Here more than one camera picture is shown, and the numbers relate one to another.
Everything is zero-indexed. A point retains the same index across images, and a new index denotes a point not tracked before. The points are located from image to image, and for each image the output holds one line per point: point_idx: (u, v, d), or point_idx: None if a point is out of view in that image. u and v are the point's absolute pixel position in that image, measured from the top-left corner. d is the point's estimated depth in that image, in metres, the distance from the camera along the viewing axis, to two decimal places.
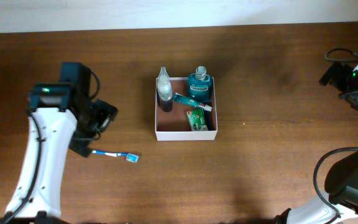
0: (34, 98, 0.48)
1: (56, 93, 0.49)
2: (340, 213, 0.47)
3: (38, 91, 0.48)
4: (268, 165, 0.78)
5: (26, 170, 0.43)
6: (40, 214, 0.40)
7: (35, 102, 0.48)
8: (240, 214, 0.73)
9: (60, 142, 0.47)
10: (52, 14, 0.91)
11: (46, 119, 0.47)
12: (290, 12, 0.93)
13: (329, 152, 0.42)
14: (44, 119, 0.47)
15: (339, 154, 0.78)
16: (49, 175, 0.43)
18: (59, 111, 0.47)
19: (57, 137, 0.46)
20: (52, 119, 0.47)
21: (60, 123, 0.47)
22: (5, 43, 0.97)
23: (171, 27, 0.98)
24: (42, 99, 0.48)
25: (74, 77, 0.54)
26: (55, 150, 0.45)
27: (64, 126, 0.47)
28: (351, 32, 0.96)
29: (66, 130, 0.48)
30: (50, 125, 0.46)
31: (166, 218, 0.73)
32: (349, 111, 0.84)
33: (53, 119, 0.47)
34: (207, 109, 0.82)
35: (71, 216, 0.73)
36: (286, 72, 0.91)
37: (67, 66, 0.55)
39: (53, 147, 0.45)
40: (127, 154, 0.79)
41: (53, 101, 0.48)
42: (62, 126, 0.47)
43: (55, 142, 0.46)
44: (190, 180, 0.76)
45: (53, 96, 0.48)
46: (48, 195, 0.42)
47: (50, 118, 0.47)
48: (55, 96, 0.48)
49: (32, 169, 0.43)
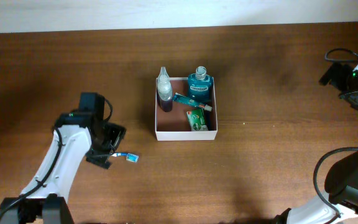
0: (59, 119, 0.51)
1: (79, 118, 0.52)
2: (339, 213, 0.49)
3: (64, 116, 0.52)
4: (267, 165, 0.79)
5: (45, 163, 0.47)
6: (50, 195, 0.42)
7: (59, 122, 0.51)
8: (241, 214, 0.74)
9: (76, 149, 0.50)
10: (53, 14, 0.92)
11: (66, 131, 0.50)
12: (289, 12, 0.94)
13: (330, 151, 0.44)
14: (66, 130, 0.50)
15: (337, 154, 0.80)
16: (63, 169, 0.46)
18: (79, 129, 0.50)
19: (74, 144, 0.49)
20: (72, 131, 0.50)
21: (80, 136, 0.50)
22: (6, 43, 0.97)
23: (172, 27, 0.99)
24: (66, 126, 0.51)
25: (91, 107, 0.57)
26: (72, 153, 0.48)
27: (82, 138, 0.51)
28: (350, 32, 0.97)
29: (82, 144, 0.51)
30: (69, 135, 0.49)
31: (168, 217, 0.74)
32: (348, 111, 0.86)
33: (74, 132, 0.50)
34: (207, 109, 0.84)
35: (74, 216, 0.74)
36: (285, 73, 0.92)
37: (86, 96, 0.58)
39: (71, 149, 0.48)
40: (127, 154, 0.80)
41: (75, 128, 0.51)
42: (80, 139, 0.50)
43: (73, 150, 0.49)
44: (191, 180, 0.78)
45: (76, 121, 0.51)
46: (60, 184, 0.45)
47: (71, 130, 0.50)
48: (78, 121, 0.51)
49: (49, 163, 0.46)
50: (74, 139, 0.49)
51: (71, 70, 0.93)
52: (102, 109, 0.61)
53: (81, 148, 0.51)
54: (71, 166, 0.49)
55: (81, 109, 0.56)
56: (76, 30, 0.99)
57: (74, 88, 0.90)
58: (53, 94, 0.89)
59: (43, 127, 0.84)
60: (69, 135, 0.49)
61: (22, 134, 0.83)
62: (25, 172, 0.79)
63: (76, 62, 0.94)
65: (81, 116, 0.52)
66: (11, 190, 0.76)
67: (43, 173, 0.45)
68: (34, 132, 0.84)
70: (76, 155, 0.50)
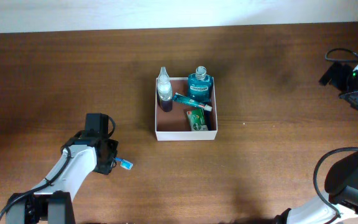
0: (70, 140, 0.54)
1: (86, 140, 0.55)
2: (339, 213, 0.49)
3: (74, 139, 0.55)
4: (267, 165, 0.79)
5: (53, 170, 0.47)
6: (57, 190, 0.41)
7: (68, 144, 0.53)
8: (241, 214, 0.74)
9: (82, 163, 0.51)
10: (53, 14, 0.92)
11: (75, 149, 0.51)
12: (289, 12, 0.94)
13: (330, 151, 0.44)
14: (74, 149, 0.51)
15: (337, 154, 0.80)
16: (71, 177, 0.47)
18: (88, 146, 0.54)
19: (82, 158, 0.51)
20: (81, 148, 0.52)
21: (87, 154, 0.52)
22: (5, 43, 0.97)
23: (172, 27, 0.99)
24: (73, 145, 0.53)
25: (97, 128, 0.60)
26: (79, 165, 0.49)
27: (88, 155, 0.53)
28: (350, 32, 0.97)
29: (87, 162, 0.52)
30: (78, 150, 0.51)
31: (168, 217, 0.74)
32: (348, 111, 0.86)
33: (82, 148, 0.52)
34: (207, 109, 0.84)
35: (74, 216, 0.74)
36: (284, 73, 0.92)
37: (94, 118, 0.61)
39: (79, 162, 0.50)
40: (122, 160, 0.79)
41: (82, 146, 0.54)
42: (86, 156, 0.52)
43: (80, 163, 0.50)
44: (191, 180, 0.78)
45: (84, 142, 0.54)
46: (67, 186, 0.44)
47: (79, 148, 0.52)
48: (84, 142, 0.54)
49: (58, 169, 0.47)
50: (82, 153, 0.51)
51: (71, 70, 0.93)
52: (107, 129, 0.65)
53: (86, 165, 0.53)
54: (77, 177, 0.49)
55: (87, 132, 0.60)
56: (75, 30, 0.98)
57: (74, 88, 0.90)
58: (52, 94, 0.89)
59: (43, 127, 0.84)
60: (79, 150, 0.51)
61: (22, 134, 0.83)
62: (25, 172, 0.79)
63: (75, 63, 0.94)
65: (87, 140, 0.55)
66: (11, 190, 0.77)
67: (51, 177, 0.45)
68: (33, 132, 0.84)
70: (82, 170, 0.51)
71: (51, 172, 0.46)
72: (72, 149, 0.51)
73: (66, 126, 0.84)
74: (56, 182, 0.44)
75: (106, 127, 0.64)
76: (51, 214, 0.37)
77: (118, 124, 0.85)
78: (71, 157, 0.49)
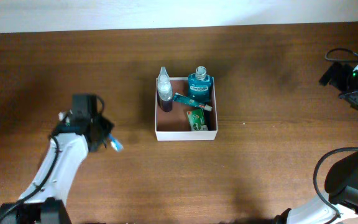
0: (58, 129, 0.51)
1: (76, 127, 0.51)
2: (339, 213, 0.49)
3: (61, 126, 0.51)
4: (268, 165, 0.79)
5: (41, 170, 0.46)
6: (48, 199, 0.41)
7: (55, 132, 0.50)
8: (241, 214, 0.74)
9: (74, 154, 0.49)
10: (53, 14, 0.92)
11: (64, 139, 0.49)
12: (288, 12, 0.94)
13: (330, 151, 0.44)
14: (63, 139, 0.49)
15: (338, 154, 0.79)
16: (61, 175, 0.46)
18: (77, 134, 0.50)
19: (72, 149, 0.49)
20: (70, 138, 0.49)
21: (79, 144, 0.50)
22: (5, 43, 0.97)
23: (172, 27, 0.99)
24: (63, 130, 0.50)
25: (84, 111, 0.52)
26: (68, 158, 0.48)
27: (79, 144, 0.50)
28: (350, 32, 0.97)
29: (80, 149, 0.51)
30: (67, 141, 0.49)
31: (168, 217, 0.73)
32: (348, 111, 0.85)
33: (71, 139, 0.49)
34: (207, 109, 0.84)
35: (74, 216, 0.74)
36: (284, 73, 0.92)
37: (78, 98, 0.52)
39: (68, 155, 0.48)
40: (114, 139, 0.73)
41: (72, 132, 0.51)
42: (77, 145, 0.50)
43: (71, 156, 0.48)
44: (191, 180, 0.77)
45: (73, 130, 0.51)
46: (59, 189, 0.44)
47: (68, 139, 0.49)
48: (73, 130, 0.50)
49: (47, 168, 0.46)
50: (71, 144, 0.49)
51: (71, 70, 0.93)
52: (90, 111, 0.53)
53: (79, 153, 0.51)
54: (68, 171, 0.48)
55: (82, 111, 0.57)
56: (75, 30, 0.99)
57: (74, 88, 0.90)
58: (52, 94, 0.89)
59: (42, 127, 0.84)
60: (68, 141, 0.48)
61: (22, 134, 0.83)
62: (25, 172, 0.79)
63: (75, 63, 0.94)
65: (75, 126, 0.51)
66: (11, 190, 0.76)
67: (40, 178, 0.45)
68: (33, 131, 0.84)
70: (73, 160, 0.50)
71: (41, 172, 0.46)
72: (60, 142, 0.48)
73: None
74: (46, 185, 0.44)
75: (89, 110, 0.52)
76: None
77: (118, 124, 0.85)
78: (59, 150, 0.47)
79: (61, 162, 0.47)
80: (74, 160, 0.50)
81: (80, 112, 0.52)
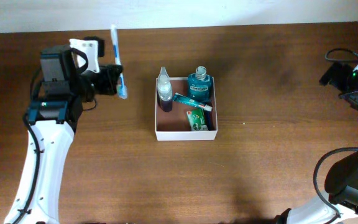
0: (32, 111, 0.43)
1: (53, 106, 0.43)
2: (339, 213, 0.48)
3: (36, 105, 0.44)
4: (268, 165, 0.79)
5: (23, 182, 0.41)
6: None
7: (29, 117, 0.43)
8: (241, 214, 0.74)
9: (59, 152, 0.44)
10: (53, 14, 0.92)
11: (43, 130, 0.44)
12: (288, 12, 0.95)
13: (330, 151, 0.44)
14: (41, 130, 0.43)
15: (338, 154, 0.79)
16: (47, 187, 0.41)
18: (58, 122, 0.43)
19: (56, 149, 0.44)
20: (50, 129, 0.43)
21: (61, 134, 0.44)
22: (5, 43, 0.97)
23: (172, 27, 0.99)
24: (41, 113, 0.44)
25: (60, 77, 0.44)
26: (53, 162, 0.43)
27: (64, 135, 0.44)
28: (351, 32, 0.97)
29: (66, 140, 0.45)
30: (48, 137, 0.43)
31: (168, 217, 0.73)
32: (348, 111, 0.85)
33: (53, 132, 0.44)
34: (207, 109, 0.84)
35: (74, 215, 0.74)
36: (284, 73, 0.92)
37: (46, 62, 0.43)
39: (52, 157, 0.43)
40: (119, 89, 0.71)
41: (52, 114, 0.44)
42: (61, 142, 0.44)
43: (55, 153, 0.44)
44: (191, 180, 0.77)
45: (51, 111, 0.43)
46: (46, 205, 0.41)
47: (47, 129, 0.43)
48: (51, 112, 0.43)
49: (30, 178, 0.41)
50: (54, 141, 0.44)
51: None
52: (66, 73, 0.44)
53: (64, 146, 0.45)
54: (56, 177, 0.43)
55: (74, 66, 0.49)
56: (75, 30, 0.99)
57: None
58: None
59: None
60: (49, 139, 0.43)
61: (22, 134, 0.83)
62: None
63: None
65: (56, 101, 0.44)
66: (10, 190, 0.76)
67: (24, 195, 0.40)
68: None
70: (59, 157, 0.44)
71: (23, 186, 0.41)
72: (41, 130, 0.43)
73: None
74: (32, 206, 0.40)
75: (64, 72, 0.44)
76: None
77: (118, 124, 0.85)
78: (40, 152, 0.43)
79: (45, 168, 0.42)
80: (61, 157, 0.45)
81: (56, 81, 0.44)
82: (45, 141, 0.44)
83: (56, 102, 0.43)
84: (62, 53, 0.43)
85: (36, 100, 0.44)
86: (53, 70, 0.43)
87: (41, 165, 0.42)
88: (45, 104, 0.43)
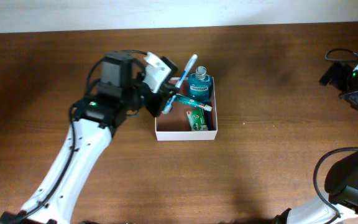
0: (81, 109, 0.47)
1: (100, 109, 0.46)
2: (339, 213, 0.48)
3: (85, 104, 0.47)
4: (268, 165, 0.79)
5: (51, 174, 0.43)
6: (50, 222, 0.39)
7: (78, 113, 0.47)
8: (241, 214, 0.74)
9: (91, 156, 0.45)
10: (53, 14, 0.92)
11: (84, 129, 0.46)
12: (288, 12, 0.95)
13: (330, 151, 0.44)
14: (83, 128, 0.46)
15: (338, 154, 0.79)
16: (69, 188, 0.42)
18: (100, 126, 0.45)
19: (89, 152, 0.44)
20: (90, 130, 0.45)
21: (99, 137, 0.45)
22: (5, 43, 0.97)
23: (173, 27, 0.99)
24: (87, 112, 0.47)
25: (115, 83, 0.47)
26: (81, 164, 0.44)
27: (100, 140, 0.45)
28: (351, 32, 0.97)
29: (102, 143, 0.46)
30: (86, 137, 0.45)
31: (168, 217, 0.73)
32: (348, 111, 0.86)
33: (93, 133, 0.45)
34: (207, 109, 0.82)
35: (74, 215, 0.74)
36: (285, 73, 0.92)
37: (108, 66, 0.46)
39: (82, 158, 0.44)
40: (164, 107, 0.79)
41: (97, 116, 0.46)
42: (96, 145, 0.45)
43: (87, 155, 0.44)
44: (191, 180, 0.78)
45: (97, 112, 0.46)
46: (63, 206, 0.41)
47: (89, 129, 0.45)
48: (97, 114, 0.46)
49: (58, 173, 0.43)
50: (90, 143, 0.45)
51: (71, 70, 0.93)
52: (122, 83, 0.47)
53: (99, 150, 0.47)
54: (80, 180, 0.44)
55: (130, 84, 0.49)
56: (75, 30, 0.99)
57: (74, 88, 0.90)
58: (52, 94, 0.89)
59: (42, 127, 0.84)
60: (87, 138, 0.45)
61: (22, 134, 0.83)
62: (25, 171, 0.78)
63: (76, 62, 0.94)
65: (104, 105, 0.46)
66: (10, 190, 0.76)
67: (48, 188, 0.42)
68: (33, 131, 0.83)
70: (89, 160, 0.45)
71: (51, 178, 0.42)
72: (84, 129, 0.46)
73: (66, 125, 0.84)
74: (50, 200, 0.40)
75: (122, 80, 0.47)
76: None
77: None
78: (75, 149, 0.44)
79: (74, 168, 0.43)
80: (91, 162, 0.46)
81: (110, 85, 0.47)
82: (83, 140, 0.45)
83: (104, 105, 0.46)
84: (124, 61, 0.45)
85: (87, 98, 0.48)
86: (112, 75, 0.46)
87: (72, 163, 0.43)
88: (93, 104, 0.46)
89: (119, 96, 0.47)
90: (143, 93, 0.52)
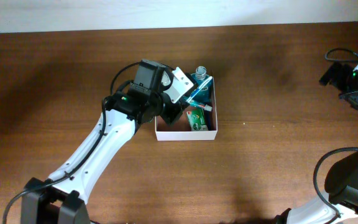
0: (112, 101, 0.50)
1: (130, 106, 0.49)
2: (339, 213, 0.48)
3: (116, 99, 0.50)
4: (268, 165, 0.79)
5: (79, 151, 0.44)
6: (73, 192, 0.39)
7: (109, 104, 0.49)
8: (241, 214, 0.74)
9: (115, 142, 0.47)
10: (53, 14, 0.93)
11: (114, 118, 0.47)
12: (288, 12, 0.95)
13: (330, 151, 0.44)
14: (114, 117, 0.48)
15: (338, 154, 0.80)
16: (94, 167, 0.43)
18: (128, 117, 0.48)
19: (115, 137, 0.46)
20: (119, 119, 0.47)
21: (127, 128, 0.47)
22: (5, 43, 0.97)
23: (172, 27, 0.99)
24: (117, 106, 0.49)
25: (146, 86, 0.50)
26: (108, 147, 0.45)
27: (127, 131, 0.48)
28: (351, 32, 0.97)
29: (127, 134, 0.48)
30: (116, 124, 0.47)
31: (168, 217, 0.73)
32: (348, 111, 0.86)
33: (121, 121, 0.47)
34: (207, 109, 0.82)
35: None
36: (285, 73, 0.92)
37: (144, 70, 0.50)
39: (110, 142, 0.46)
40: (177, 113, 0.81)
41: (125, 110, 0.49)
42: (122, 135, 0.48)
43: (114, 141, 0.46)
44: (191, 180, 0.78)
45: (126, 107, 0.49)
46: (86, 182, 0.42)
47: (118, 119, 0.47)
48: (128, 107, 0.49)
49: (86, 152, 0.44)
50: (117, 130, 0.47)
51: (71, 70, 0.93)
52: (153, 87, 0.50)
53: (122, 140, 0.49)
54: (104, 163, 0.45)
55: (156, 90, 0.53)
56: (75, 30, 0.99)
57: (74, 88, 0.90)
58: (53, 94, 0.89)
59: (42, 127, 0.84)
60: (115, 125, 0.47)
61: (23, 134, 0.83)
62: (25, 171, 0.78)
63: (76, 63, 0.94)
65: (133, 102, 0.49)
66: (10, 190, 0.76)
67: (74, 163, 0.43)
68: (33, 131, 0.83)
70: (114, 147, 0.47)
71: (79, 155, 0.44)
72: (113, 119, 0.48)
73: (66, 125, 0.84)
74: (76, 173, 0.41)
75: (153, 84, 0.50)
76: (61, 218, 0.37)
77: None
78: (104, 134, 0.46)
79: (101, 149, 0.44)
80: (114, 149, 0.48)
81: (142, 86, 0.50)
82: (112, 128, 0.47)
83: (133, 102, 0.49)
84: (158, 67, 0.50)
85: (117, 93, 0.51)
86: (144, 77, 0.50)
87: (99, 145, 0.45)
88: (123, 99, 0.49)
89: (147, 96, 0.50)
90: (165, 101, 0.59)
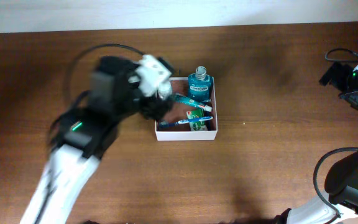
0: (62, 130, 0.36)
1: (86, 132, 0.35)
2: (339, 213, 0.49)
3: (68, 126, 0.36)
4: (268, 165, 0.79)
5: (30, 209, 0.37)
6: None
7: (59, 134, 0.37)
8: (240, 214, 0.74)
9: (73, 189, 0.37)
10: (53, 14, 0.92)
11: (64, 161, 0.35)
12: (288, 12, 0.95)
13: (330, 151, 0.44)
14: (63, 157, 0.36)
15: (338, 154, 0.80)
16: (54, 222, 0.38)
18: (84, 155, 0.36)
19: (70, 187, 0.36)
20: (71, 160, 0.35)
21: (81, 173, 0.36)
22: (5, 43, 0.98)
23: (172, 27, 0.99)
24: (68, 135, 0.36)
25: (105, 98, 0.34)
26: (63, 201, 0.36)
27: (85, 173, 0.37)
28: (351, 32, 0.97)
29: (89, 171, 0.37)
30: (66, 173, 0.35)
31: (167, 217, 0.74)
32: (348, 111, 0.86)
33: (73, 168, 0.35)
34: (207, 109, 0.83)
35: (74, 215, 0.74)
36: (284, 73, 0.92)
37: (93, 79, 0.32)
39: (64, 193, 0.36)
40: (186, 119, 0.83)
41: (79, 140, 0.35)
42: (81, 179, 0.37)
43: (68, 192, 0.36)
44: (191, 180, 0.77)
45: (81, 136, 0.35)
46: None
47: (69, 160, 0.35)
48: (82, 136, 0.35)
49: (37, 209, 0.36)
50: (70, 179, 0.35)
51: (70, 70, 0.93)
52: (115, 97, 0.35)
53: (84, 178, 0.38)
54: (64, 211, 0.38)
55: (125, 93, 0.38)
56: (75, 30, 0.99)
57: None
58: (52, 94, 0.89)
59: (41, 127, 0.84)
60: (66, 174, 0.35)
61: (23, 134, 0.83)
62: (25, 171, 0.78)
63: (75, 63, 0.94)
65: (91, 128, 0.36)
66: (10, 190, 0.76)
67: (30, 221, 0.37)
68: (33, 131, 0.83)
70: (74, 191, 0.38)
71: (31, 211, 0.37)
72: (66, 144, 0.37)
73: None
74: None
75: (115, 94, 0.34)
76: None
77: None
78: (51, 190, 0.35)
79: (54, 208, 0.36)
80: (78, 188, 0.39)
81: (97, 100, 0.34)
82: (62, 176, 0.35)
83: (90, 127, 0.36)
84: (119, 73, 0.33)
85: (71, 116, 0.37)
86: (101, 87, 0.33)
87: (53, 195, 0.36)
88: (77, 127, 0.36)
89: (109, 114, 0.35)
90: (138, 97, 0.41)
